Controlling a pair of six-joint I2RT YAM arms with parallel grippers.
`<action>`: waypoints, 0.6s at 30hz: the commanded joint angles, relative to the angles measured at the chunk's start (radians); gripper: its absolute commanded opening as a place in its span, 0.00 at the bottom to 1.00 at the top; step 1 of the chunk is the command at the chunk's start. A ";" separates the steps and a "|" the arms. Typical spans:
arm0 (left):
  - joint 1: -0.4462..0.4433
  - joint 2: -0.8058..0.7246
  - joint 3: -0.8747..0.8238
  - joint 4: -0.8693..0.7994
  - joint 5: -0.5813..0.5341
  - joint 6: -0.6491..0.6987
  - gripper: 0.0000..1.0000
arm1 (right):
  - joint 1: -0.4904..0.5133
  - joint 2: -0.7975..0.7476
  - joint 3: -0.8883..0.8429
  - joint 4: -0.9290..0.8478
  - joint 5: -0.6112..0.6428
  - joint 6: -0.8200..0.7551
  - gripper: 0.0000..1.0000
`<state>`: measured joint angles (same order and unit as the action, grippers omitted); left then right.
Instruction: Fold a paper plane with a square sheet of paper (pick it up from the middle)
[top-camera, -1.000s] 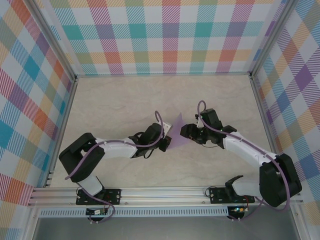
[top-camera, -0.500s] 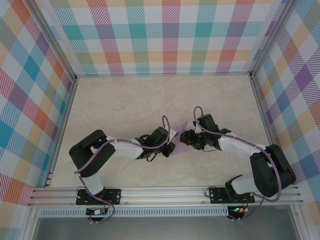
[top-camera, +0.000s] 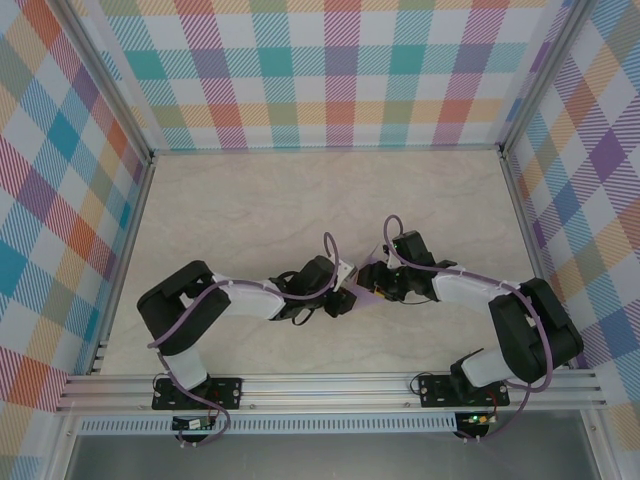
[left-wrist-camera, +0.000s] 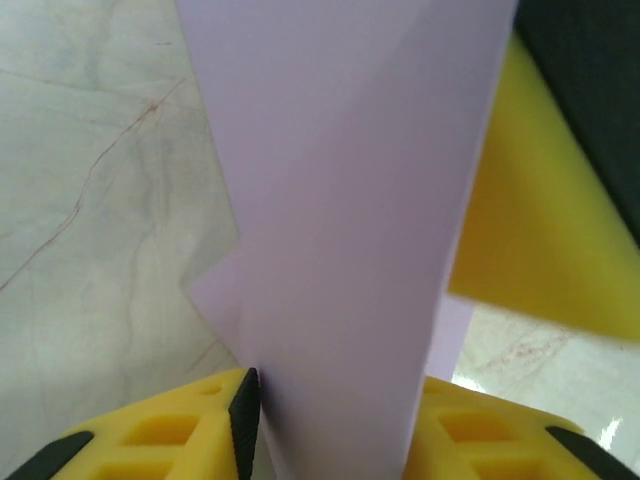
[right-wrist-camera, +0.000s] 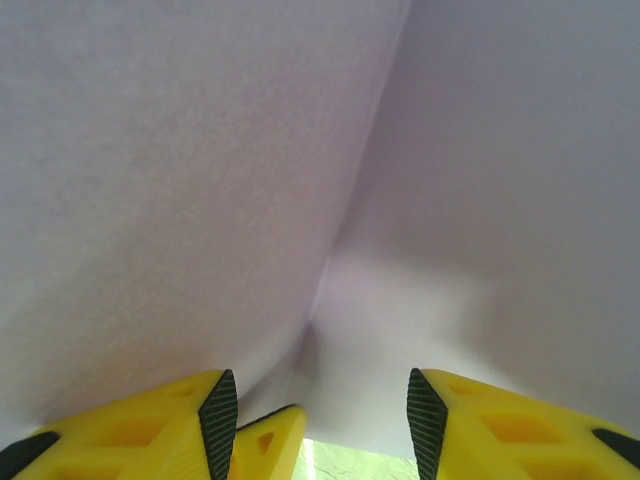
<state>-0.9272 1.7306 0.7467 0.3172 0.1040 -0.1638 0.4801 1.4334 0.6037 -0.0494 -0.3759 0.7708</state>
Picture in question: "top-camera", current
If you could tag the purple cloth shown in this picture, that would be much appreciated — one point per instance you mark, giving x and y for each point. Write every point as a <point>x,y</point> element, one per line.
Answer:
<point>367,299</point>

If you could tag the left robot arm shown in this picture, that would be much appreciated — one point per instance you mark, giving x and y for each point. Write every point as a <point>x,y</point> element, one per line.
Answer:
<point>175,310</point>

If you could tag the black base plate left arm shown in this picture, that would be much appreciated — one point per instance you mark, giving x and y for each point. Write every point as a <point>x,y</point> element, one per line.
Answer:
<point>225,390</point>

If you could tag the black base plate right arm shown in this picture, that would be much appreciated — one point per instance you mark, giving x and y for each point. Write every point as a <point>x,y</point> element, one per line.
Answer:
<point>435,392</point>

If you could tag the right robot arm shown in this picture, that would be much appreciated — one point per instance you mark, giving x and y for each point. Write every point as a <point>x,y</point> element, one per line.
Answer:
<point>530,330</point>

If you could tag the grey metal plate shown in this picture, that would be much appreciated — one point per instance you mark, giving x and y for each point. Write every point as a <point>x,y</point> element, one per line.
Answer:
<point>325,460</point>

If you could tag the small circuit board green light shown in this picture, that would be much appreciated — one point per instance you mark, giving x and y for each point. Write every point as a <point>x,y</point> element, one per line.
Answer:
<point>477,419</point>

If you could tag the small circuit board black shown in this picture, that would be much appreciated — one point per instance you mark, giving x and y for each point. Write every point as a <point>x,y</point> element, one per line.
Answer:
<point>187,425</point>

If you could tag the aluminium mounting rail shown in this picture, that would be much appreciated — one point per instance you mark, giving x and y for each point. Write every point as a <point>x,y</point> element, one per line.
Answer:
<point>325,392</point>

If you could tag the aluminium frame rail short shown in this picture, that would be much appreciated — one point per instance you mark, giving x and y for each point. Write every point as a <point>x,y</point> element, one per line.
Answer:
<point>122,265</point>
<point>536,260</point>

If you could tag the aluminium frame rail long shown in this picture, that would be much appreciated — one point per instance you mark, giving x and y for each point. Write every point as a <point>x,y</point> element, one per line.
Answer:
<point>325,149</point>

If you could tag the aluminium frame post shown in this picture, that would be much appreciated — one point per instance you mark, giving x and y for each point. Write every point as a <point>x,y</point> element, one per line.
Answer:
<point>536,75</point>
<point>118,82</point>

